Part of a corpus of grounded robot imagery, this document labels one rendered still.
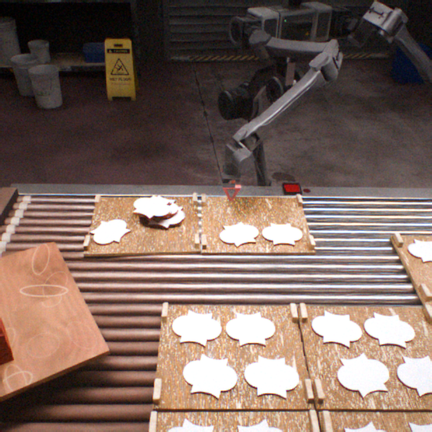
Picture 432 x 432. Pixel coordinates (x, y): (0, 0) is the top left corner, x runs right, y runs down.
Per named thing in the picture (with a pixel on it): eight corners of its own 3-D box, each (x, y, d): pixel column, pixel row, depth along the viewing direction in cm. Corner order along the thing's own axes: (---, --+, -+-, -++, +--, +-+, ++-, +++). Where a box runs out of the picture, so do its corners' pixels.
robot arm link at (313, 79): (331, 72, 175) (321, 50, 167) (340, 77, 171) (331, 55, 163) (244, 149, 178) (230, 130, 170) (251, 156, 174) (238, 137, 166)
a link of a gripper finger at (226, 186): (239, 193, 183) (240, 172, 177) (240, 204, 177) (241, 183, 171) (221, 193, 183) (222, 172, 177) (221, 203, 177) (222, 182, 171)
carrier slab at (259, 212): (200, 200, 196) (200, 197, 195) (299, 200, 197) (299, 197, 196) (201, 255, 168) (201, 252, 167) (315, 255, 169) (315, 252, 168)
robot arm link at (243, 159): (253, 141, 176) (243, 126, 170) (270, 154, 168) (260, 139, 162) (230, 163, 177) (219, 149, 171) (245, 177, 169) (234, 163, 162)
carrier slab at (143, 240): (97, 200, 193) (97, 197, 192) (197, 199, 196) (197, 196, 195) (83, 257, 165) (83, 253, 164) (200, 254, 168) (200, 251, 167)
